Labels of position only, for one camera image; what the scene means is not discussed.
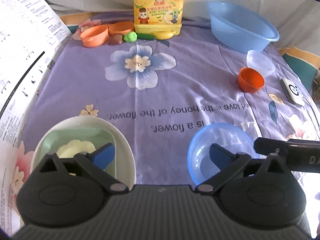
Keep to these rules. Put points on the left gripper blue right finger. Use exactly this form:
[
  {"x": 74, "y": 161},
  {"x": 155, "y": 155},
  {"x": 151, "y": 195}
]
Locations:
[{"x": 230, "y": 165}]

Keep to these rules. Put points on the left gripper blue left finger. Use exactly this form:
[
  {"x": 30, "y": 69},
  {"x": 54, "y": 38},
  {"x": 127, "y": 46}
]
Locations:
[{"x": 94, "y": 164}]

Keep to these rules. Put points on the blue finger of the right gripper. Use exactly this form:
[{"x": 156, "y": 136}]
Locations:
[{"x": 299, "y": 155}]

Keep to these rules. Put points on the cream flower-shaped plate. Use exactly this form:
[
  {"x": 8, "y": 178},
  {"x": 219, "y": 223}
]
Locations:
[{"x": 74, "y": 147}]

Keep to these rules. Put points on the small blue plastic bowl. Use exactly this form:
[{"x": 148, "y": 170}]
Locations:
[{"x": 228, "y": 136}]

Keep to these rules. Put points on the green square plate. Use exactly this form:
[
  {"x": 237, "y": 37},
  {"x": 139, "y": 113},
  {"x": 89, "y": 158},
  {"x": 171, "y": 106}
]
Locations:
[{"x": 51, "y": 142}]

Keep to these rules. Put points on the small orange bowl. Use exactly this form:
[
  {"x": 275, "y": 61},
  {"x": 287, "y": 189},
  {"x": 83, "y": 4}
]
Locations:
[{"x": 249, "y": 80}]

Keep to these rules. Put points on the clear plastic bowl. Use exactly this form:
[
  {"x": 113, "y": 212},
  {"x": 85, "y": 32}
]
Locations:
[{"x": 260, "y": 62}]

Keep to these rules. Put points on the white small device box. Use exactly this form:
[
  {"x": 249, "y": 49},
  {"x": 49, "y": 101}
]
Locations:
[{"x": 292, "y": 92}]

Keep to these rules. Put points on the purple floral tablecloth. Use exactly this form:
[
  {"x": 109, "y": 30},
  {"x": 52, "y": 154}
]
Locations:
[{"x": 160, "y": 93}]

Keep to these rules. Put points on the brown toy ball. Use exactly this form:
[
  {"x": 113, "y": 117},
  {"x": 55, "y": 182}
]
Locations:
[{"x": 115, "y": 39}]

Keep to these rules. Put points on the orange measuring cup front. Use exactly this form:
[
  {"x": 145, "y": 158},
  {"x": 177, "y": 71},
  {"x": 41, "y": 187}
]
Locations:
[{"x": 94, "y": 36}]

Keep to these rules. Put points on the orange measuring cup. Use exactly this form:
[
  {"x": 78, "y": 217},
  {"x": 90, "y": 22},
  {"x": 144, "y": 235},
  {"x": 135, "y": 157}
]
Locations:
[
  {"x": 94, "y": 36},
  {"x": 121, "y": 28}
]

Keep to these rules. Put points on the green toy ball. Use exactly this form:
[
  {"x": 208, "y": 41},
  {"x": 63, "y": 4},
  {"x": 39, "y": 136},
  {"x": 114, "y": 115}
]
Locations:
[{"x": 130, "y": 37}]

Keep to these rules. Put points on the green toy cucumber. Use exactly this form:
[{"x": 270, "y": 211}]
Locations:
[{"x": 141, "y": 36}]

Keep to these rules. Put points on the large blue plastic basin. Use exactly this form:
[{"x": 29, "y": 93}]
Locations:
[{"x": 240, "y": 28}]

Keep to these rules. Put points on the orange measuring cup rear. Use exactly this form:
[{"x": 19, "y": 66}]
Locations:
[{"x": 121, "y": 28}]

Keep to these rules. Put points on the white printed instruction sheet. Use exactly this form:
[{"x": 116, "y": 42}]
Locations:
[{"x": 32, "y": 38}]

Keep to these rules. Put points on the yellow toy lemon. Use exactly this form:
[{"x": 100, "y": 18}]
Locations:
[{"x": 164, "y": 35}]

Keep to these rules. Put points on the yellow detergent bottle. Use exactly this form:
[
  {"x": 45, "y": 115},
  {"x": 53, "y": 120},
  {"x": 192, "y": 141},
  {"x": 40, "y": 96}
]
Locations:
[{"x": 151, "y": 16}]

